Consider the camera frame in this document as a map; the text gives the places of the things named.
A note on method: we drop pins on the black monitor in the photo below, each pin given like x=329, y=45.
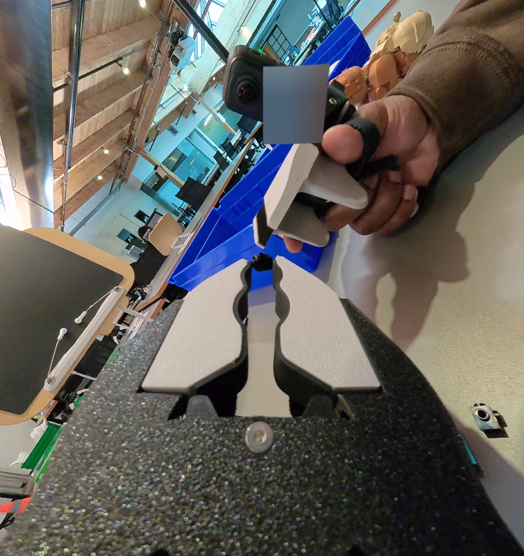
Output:
x=194, y=193

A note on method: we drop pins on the brown brick figure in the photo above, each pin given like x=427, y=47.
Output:
x=374, y=78

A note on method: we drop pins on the grey desk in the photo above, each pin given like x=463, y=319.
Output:
x=461, y=269

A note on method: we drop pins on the blue storage bin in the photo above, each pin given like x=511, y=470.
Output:
x=218, y=265
x=344, y=43
x=244, y=191

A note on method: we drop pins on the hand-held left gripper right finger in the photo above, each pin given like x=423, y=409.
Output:
x=322, y=343

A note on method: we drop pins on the plain wooden chair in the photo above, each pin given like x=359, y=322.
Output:
x=166, y=234

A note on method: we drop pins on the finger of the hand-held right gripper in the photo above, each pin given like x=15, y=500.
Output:
x=290, y=182
x=257, y=230

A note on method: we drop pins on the silver ventilation duct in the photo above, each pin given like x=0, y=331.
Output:
x=19, y=108

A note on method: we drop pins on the small black brick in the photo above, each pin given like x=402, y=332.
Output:
x=262, y=263

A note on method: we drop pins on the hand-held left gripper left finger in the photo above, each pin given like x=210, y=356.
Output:
x=196, y=343

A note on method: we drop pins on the person's right hand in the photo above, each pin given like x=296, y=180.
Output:
x=400, y=139

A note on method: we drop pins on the tan brick figure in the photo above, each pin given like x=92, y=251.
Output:
x=411, y=30

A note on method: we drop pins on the white metal bracket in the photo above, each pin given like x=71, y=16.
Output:
x=88, y=332

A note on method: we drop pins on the small metal nut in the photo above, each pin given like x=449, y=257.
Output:
x=485, y=415

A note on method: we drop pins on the person's right forearm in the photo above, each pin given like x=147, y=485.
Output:
x=461, y=56

